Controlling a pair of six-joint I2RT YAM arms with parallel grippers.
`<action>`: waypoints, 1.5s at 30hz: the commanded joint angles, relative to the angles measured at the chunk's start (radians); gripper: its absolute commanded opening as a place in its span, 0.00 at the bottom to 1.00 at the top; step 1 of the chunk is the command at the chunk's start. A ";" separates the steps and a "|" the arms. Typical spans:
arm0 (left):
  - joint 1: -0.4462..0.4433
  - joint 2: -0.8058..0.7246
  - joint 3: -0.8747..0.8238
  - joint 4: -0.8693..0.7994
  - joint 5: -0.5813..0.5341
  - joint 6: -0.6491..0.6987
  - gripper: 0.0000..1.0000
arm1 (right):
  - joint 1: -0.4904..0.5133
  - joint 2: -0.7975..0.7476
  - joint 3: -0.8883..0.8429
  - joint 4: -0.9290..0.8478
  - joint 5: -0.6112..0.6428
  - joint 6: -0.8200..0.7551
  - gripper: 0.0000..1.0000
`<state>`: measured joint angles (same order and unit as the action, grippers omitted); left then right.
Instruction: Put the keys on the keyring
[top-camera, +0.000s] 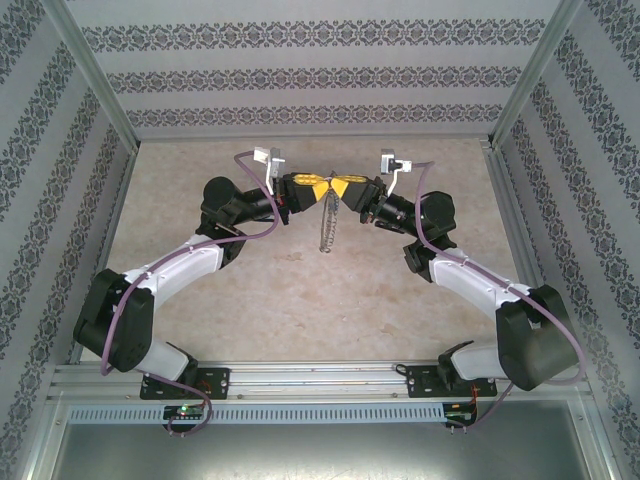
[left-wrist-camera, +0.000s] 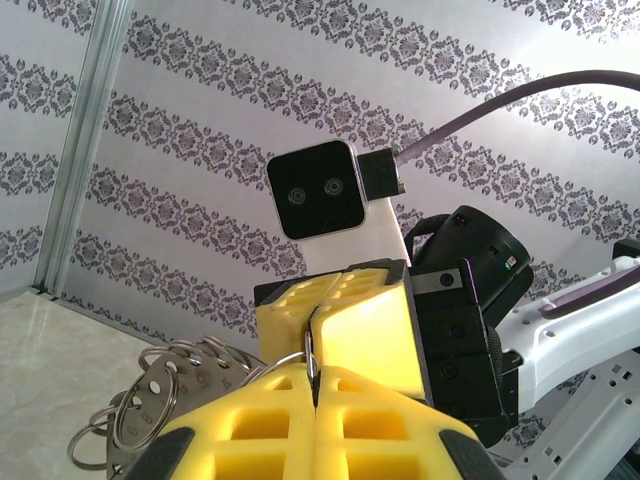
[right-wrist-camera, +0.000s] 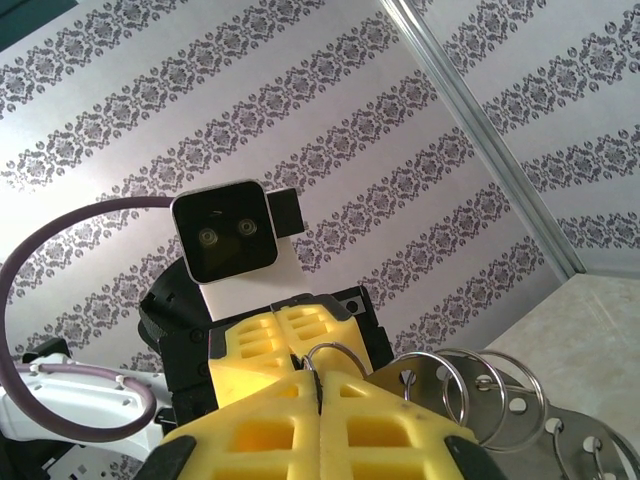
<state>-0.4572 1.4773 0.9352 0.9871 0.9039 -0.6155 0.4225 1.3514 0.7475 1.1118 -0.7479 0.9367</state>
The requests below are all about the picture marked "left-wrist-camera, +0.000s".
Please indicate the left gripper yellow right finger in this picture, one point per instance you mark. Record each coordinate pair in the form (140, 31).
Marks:
(390, 430)

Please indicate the round metal numbered key plate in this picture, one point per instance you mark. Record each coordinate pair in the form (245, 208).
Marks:
(200, 385)

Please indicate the right white camera bracket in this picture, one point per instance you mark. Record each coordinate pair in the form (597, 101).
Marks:
(360, 250)

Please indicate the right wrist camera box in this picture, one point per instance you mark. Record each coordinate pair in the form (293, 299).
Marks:
(315, 190)

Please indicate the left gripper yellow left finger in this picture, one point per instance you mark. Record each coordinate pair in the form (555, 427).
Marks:
(250, 425)

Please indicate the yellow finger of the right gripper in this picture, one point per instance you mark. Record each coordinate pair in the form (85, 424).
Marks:
(285, 320)
(370, 335)

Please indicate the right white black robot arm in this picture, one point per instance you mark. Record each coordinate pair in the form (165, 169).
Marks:
(565, 340)

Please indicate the aluminium frame post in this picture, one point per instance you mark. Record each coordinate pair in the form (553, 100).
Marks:
(75, 150)

